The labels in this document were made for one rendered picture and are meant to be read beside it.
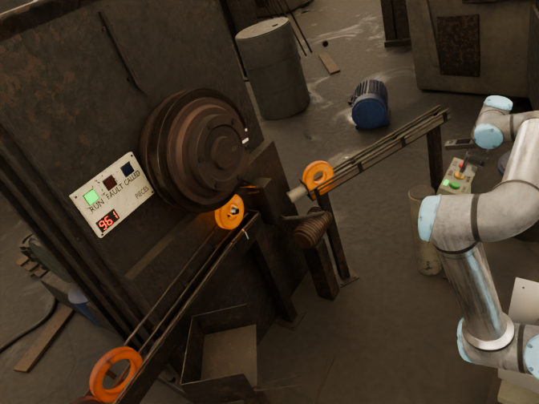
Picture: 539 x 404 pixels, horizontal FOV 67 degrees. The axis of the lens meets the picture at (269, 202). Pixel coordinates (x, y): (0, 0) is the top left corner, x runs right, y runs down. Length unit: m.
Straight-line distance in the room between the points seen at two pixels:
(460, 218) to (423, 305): 1.23
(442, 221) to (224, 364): 0.87
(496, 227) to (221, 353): 0.97
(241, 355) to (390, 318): 0.95
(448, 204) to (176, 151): 0.88
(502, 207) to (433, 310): 1.24
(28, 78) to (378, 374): 1.76
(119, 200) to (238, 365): 0.70
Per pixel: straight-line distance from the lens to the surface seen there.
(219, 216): 1.68
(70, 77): 1.45
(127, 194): 1.53
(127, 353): 1.56
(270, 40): 4.18
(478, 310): 1.34
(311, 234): 1.95
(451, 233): 1.07
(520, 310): 1.75
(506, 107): 1.66
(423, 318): 2.19
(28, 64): 1.40
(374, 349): 2.11
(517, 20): 3.67
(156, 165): 1.46
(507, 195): 1.07
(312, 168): 1.91
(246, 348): 1.50
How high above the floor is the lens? 1.76
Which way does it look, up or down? 34 degrees down
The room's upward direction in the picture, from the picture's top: 21 degrees counter-clockwise
